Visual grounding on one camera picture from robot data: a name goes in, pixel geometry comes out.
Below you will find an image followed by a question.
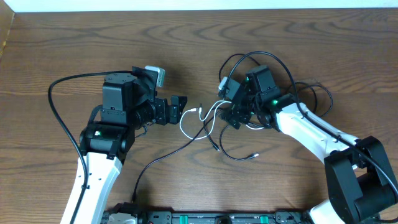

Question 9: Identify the black braided USB cable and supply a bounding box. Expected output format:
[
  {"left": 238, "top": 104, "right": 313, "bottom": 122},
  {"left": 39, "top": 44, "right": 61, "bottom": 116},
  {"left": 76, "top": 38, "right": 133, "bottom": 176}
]
[{"left": 131, "top": 104, "right": 224, "bottom": 203}]

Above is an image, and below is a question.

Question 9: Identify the white USB cable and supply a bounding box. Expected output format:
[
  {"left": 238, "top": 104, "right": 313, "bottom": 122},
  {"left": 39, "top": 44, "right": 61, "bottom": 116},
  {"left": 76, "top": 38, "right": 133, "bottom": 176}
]
[{"left": 178, "top": 99, "right": 265, "bottom": 141}]

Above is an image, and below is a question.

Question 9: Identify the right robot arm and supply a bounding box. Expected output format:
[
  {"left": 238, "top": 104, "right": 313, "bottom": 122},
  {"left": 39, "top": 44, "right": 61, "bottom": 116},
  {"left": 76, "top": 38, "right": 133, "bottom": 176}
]
[{"left": 218, "top": 65, "right": 397, "bottom": 223}]

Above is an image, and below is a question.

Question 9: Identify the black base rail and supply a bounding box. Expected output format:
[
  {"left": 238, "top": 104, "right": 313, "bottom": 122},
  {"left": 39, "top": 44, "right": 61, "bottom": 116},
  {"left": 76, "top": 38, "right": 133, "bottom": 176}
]
[{"left": 100, "top": 202, "right": 311, "bottom": 224}]

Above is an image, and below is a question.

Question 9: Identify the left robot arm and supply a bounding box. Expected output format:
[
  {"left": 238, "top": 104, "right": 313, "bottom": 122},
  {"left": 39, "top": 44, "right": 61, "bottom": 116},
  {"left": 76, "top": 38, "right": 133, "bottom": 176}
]
[{"left": 61, "top": 67, "right": 187, "bottom": 223}]

